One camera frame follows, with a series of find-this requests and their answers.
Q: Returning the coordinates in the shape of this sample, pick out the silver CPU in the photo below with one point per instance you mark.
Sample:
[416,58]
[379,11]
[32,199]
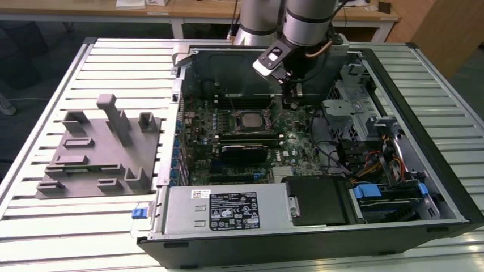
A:
[253,120]

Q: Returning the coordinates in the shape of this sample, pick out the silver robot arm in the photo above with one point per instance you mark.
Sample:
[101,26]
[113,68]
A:
[305,28]

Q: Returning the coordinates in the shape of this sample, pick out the CPU socket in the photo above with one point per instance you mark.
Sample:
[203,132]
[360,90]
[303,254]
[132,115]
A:
[239,122]

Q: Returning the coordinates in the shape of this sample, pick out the silver metal drive cage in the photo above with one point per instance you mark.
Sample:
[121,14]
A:
[340,110]

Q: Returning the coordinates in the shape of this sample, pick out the black RAM slot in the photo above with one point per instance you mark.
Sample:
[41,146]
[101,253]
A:
[249,135]
[249,140]
[241,101]
[241,95]
[249,143]
[241,98]
[241,104]

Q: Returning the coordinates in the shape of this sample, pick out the green motherboard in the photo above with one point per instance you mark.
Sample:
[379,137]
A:
[303,147]

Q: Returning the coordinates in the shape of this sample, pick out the small dark box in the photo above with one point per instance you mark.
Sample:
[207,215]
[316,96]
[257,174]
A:
[385,7]

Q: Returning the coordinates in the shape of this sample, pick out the black graphics card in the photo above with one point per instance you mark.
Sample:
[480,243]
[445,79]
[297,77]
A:
[244,154]

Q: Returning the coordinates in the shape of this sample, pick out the silver chipset heatsink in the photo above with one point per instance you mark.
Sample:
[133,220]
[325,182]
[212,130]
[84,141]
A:
[283,173]

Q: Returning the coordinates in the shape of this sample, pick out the wooden cabinet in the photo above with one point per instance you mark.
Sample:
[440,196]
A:
[445,34]

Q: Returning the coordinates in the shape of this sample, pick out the blue expansion slot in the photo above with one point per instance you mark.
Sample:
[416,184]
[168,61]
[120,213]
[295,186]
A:
[216,165]

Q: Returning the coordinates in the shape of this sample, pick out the black expansion slot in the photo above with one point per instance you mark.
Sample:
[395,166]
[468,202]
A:
[231,178]

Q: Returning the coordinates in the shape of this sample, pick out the hard disk in blue carrier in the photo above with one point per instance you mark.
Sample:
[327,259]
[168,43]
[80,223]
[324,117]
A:
[367,191]

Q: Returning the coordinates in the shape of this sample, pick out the small white box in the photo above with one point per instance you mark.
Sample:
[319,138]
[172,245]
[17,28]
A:
[156,2]

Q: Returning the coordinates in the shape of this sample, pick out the white paper sheet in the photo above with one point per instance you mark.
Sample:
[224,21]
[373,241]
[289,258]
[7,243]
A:
[129,3]

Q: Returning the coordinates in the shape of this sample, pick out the grey power supply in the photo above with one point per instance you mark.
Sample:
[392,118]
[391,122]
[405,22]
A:
[181,212]

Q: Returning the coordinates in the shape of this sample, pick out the grey parts rack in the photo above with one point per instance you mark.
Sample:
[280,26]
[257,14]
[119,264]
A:
[95,147]

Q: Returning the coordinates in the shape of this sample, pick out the black open PC case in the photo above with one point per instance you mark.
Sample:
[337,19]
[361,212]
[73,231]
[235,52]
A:
[264,249]

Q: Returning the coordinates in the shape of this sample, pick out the blue case latch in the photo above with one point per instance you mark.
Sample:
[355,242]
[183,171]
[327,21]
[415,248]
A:
[139,213]

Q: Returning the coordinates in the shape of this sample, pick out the black office chair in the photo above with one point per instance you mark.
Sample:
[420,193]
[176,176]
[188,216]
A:
[23,56]

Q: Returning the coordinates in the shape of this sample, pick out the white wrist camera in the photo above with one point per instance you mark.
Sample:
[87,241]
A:
[269,63]

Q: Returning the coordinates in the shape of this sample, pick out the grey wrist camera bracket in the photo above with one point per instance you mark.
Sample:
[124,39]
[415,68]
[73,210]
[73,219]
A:
[339,44]

